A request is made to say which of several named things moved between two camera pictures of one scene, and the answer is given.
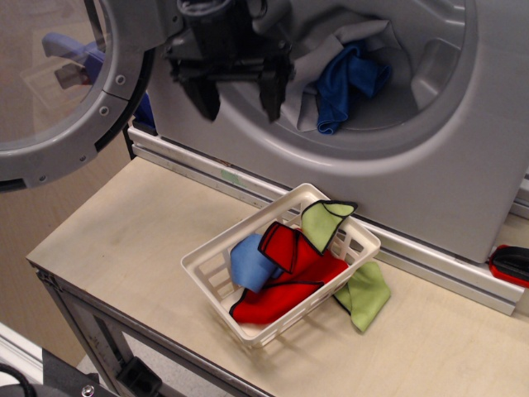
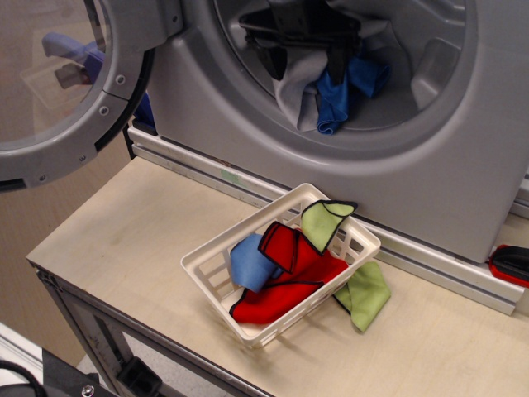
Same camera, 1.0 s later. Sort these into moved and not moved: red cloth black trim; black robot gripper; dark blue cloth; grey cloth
Moved: black robot gripper
Not moved: grey cloth; red cloth black trim; dark blue cloth
